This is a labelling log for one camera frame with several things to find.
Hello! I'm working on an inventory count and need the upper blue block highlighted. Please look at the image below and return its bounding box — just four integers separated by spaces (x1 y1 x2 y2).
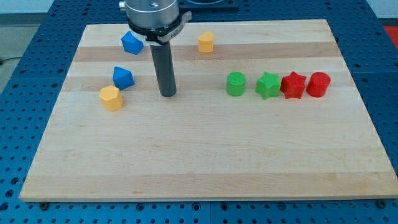
121 31 144 55

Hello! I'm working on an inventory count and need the wooden board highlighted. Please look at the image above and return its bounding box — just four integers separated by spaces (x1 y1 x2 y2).
20 19 397 202

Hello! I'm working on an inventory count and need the red cylinder block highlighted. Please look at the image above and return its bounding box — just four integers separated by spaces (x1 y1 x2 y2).
306 72 331 98

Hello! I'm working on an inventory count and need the yellow heart block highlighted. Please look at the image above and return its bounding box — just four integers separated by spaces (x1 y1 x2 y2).
198 30 215 53

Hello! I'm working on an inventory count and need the yellow hexagon block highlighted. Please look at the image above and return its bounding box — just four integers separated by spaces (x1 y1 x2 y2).
99 85 124 111

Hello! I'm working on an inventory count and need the green cylinder block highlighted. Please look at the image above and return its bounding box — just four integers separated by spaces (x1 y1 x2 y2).
226 72 246 96

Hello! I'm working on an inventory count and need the lower blue block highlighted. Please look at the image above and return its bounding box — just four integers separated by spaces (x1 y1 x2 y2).
113 67 135 90

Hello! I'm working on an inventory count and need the green star block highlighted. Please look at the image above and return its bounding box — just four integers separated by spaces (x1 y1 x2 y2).
255 72 281 100

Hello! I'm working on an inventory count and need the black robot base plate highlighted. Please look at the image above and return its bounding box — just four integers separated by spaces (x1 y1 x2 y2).
178 0 240 9

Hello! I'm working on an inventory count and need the red star block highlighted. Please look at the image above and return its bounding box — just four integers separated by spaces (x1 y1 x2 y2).
280 71 307 99

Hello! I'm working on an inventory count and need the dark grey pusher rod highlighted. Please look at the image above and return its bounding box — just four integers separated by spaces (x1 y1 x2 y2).
150 42 177 97

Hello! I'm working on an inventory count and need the blue block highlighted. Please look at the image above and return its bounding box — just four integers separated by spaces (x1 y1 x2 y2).
121 31 144 55
113 67 135 90

